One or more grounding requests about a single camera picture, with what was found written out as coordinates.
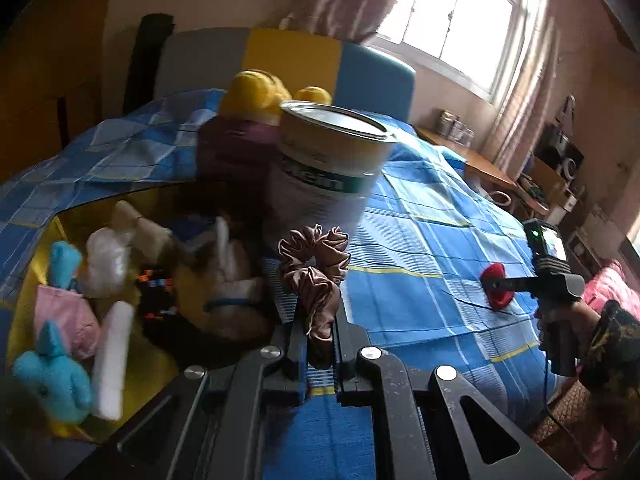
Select window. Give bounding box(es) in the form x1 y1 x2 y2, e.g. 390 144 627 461
375 0 526 103

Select wooden wardrobe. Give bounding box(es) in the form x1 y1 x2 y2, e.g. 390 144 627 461
0 0 116 186

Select yellow giraffe plush toy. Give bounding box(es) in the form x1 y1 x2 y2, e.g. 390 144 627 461
220 71 333 123

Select wooden desk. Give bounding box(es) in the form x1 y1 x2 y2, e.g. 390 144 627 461
415 125 518 191

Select black appliance with white ring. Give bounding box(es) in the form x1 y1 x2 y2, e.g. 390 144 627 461
534 124 585 181

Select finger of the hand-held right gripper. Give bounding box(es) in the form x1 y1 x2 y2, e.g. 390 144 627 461
486 276 543 295

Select grey yellow blue headboard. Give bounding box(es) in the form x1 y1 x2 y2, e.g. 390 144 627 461
152 27 417 123

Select black cable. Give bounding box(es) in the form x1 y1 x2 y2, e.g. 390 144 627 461
542 355 608 473

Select white tin can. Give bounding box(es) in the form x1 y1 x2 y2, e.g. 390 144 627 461
267 101 401 241

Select beige sock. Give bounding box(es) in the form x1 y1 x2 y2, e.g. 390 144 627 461
112 200 173 261

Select red plush item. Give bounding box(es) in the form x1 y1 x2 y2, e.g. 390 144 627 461
480 262 516 311

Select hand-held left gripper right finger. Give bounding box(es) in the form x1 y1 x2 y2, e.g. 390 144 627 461
334 310 576 480

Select brown satin scrunchie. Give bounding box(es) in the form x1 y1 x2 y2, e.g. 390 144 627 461
277 225 351 368

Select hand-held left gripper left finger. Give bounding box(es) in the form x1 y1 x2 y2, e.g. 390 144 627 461
65 317 311 480

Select gold-lined box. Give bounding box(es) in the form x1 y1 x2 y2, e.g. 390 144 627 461
7 180 281 446

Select black braided hairpiece with beads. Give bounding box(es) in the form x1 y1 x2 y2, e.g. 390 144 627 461
137 267 226 361

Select clear containers on desk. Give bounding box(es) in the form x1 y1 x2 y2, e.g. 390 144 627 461
437 109 476 148

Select person's right hand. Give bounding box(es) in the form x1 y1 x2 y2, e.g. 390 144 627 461
536 301 603 361

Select teal plush toy pink cloth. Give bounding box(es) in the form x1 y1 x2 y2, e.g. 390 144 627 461
12 240 101 426

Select dark purple box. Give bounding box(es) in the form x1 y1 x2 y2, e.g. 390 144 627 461
195 115 281 211

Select white fluffy item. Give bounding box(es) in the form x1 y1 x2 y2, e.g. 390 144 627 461
82 227 133 298

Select white socks blue band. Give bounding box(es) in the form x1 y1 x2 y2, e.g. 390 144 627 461
200 217 273 341

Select person's right forearm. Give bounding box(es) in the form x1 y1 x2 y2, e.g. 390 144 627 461
580 300 640 426

